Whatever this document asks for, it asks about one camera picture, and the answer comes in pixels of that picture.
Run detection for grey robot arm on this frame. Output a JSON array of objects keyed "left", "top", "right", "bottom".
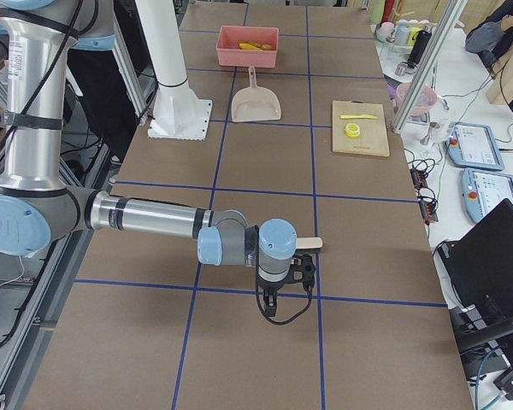
[{"left": 0, "top": 1, "right": 303, "bottom": 317}]

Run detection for beige plastic dustpan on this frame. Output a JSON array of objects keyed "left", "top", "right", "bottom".
[{"left": 231, "top": 67, "right": 282, "bottom": 123}]

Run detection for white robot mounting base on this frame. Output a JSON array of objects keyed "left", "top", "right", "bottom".
[{"left": 136, "top": 0, "right": 213, "bottom": 141}]

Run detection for upper blue teach pendant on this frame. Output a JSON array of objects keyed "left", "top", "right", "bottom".
[{"left": 445, "top": 122, "right": 504, "bottom": 171}]

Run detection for lower blue teach pendant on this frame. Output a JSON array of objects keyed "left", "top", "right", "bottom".
[{"left": 461, "top": 168, "right": 513, "bottom": 223}]

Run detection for black laptop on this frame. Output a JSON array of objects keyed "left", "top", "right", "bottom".
[{"left": 435, "top": 197, "right": 513, "bottom": 317}]

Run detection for black bottle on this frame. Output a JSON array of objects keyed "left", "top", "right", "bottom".
[{"left": 407, "top": 30, "right": 432, "bottom": 68}]

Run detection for person in grey jacket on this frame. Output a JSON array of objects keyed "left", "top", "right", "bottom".
[{"left": 465, "top": 14, "right": 513, "bottom": 69}]

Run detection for yellow toy lemon slices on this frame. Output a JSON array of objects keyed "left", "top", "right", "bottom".
[{"left": 345, "top": 123, "right": 361, "bottom": 138}]

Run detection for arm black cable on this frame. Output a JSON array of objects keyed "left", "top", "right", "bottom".
[{"left": 254, "top": 264, "right": 315, "bottom": 326}]

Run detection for aluminium frame post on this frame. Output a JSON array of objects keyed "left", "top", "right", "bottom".
[{"left": 392, "top": 0, "right": 468, "bottom": 133}]

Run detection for white brush with dark bristles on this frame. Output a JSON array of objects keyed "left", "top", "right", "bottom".
[{"left": 296, "top": 237, "right": 323, "bottom": 254}]

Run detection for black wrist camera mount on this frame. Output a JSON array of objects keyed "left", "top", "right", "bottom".
[{"left": 286, "top": 254, "right": 315, "bottom": 293}]

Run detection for yellow plastic knife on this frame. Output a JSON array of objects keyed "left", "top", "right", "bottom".
[{"left": 339, "top": 114, "right": 378, "bottom": 120}]

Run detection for pink bowl on side table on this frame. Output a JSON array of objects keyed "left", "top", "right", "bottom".
[{"left": 396, "top": 82, "right": 438, "bottom": 117}]

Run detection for blue teach pendant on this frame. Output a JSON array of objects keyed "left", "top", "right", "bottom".
[
  {"left": 445, "top": 122, "right": 504, "bottom": 171},
  {"left": 461, "top": 168, "right": 513, "bottom": 223}
]

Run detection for yellow toy corn cob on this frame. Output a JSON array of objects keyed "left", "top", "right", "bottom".
[{"left": 239, "top": 43, "right": 263, "bottom": 51}]

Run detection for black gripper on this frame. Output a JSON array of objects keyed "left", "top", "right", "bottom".
[{"left": 256, "top": 277, "right": 291, "bottom": 312}]

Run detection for bamboo cutting board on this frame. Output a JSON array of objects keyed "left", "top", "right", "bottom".
[{"left": 332, "top": 101, "right": 390, "bottom": 157}]

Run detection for pink plastic bin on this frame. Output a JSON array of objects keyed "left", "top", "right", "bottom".
[{"left": 215, "top": 26, "right": 280, "bottom": 68}]

